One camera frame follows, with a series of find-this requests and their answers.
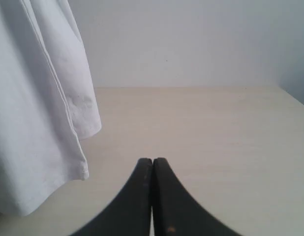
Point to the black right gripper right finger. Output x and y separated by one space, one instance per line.
175 212

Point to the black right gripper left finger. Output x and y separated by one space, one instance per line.
129 213

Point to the white t-shirt red lettering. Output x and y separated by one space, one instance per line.
47 102

